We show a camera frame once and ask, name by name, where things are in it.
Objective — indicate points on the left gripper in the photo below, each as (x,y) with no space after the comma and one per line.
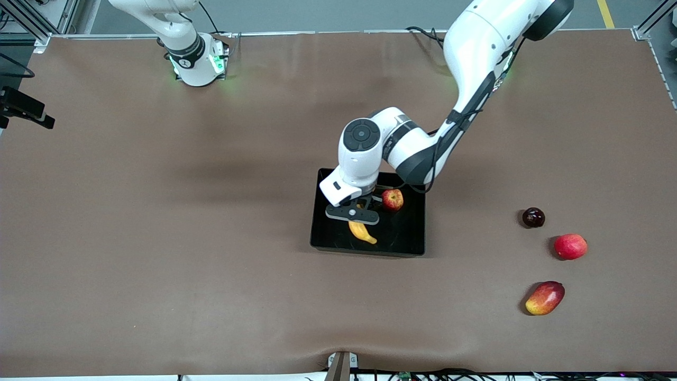
(372,200)

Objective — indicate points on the red yellow striped apple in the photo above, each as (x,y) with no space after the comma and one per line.
(392,200)

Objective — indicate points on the yellow banana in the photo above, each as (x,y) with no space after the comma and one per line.
(362,232)

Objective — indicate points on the black plastic box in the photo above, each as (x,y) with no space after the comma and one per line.
(402,233)

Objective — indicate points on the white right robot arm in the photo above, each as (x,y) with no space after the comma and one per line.
(185,47)

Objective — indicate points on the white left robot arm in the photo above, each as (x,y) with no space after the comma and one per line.
(476,47)

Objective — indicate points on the dark purple plum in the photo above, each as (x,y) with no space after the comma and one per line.
(533,217)

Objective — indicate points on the red yellow mango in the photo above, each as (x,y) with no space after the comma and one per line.
(545,298)

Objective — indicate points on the plain red round fruit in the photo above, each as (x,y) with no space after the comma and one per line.
(570,246)

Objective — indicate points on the aluminium frame profile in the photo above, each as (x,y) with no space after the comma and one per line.
(31,21)
(648,26)

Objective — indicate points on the grey table edge bracket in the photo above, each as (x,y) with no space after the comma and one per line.
(342,365)

